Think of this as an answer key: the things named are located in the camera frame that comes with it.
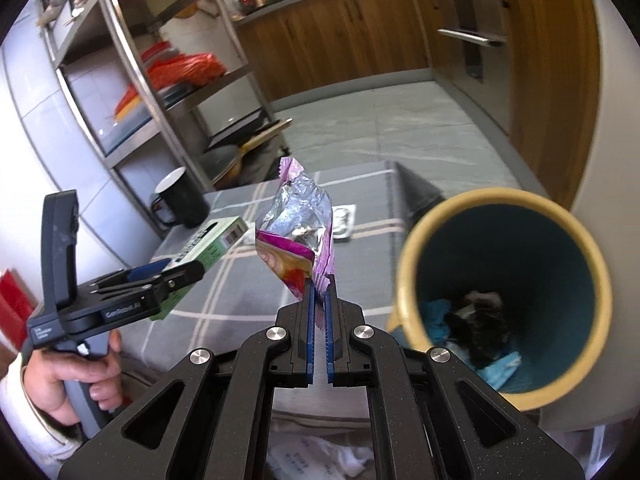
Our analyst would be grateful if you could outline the purple foil snack wrapper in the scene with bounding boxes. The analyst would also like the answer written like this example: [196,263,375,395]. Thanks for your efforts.
[255,156,335,304]

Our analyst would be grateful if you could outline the person's left hand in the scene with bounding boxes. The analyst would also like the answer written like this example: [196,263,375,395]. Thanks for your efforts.
[22,330,124,426]

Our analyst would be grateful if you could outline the stainless steel oven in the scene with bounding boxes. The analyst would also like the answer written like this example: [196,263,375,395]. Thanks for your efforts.
[415,0,516,134]

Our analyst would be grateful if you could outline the grey cloth bundle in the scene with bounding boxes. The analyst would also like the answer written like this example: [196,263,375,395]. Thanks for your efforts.
[36,0,94,29]

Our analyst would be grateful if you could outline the black mug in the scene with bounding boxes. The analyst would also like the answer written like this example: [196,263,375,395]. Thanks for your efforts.
[151,167,211,229]

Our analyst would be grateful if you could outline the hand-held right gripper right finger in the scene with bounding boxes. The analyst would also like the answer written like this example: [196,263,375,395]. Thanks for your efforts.
[324,275,586,480]

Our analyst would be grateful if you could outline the green cardboard box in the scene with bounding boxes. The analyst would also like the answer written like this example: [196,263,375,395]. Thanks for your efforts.
[150,216,249,322]

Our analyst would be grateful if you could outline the blue face mask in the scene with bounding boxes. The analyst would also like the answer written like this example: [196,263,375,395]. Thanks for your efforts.
[425,299,522,391]

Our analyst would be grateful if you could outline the orange board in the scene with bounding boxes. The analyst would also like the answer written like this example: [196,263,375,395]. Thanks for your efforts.
[115,85,152,122]

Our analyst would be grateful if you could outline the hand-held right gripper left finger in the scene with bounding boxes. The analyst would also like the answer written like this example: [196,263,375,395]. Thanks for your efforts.
[57,280,317,480]

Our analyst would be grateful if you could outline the wooden kitchen cabinets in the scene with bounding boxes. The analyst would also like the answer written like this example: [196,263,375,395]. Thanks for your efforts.
[235,0,436,104]

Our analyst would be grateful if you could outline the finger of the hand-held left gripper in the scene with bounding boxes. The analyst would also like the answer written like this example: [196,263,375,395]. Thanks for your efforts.
[95,259,173,291]
[95,261,207,306]

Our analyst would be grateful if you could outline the white plastic bags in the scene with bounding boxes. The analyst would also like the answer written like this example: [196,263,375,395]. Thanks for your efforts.
[267,435,374,480]

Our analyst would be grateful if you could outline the flat silver foil packet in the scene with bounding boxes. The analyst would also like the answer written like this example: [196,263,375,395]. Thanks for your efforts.
[332,204,357,241]

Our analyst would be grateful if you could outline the tall wooden cabinet panel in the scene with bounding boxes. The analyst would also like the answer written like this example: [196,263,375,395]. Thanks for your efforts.
[500,0,601,207]

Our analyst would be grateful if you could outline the grey striped table cloth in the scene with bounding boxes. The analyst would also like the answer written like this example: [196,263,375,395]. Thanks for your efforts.
[117,160,546,423]

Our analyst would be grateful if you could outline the stainless steel shelf rack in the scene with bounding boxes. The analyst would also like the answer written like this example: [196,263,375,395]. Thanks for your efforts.
[37,0,294,196]

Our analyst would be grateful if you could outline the red flat board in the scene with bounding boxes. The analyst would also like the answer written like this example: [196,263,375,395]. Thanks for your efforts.
[0,269,32,349]

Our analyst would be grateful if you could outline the yellow teal waste bin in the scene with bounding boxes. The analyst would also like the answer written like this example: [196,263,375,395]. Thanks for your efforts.
[387,187,614,414]

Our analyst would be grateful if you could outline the red plastic bag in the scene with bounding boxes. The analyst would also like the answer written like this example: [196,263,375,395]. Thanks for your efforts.
[142,52,226,89]

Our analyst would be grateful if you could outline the black frying pan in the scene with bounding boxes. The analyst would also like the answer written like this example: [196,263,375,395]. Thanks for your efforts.
[200,145,247,187]

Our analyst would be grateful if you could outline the person's left forearm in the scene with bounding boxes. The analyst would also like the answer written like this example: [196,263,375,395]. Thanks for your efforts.
[0,350,89,472]

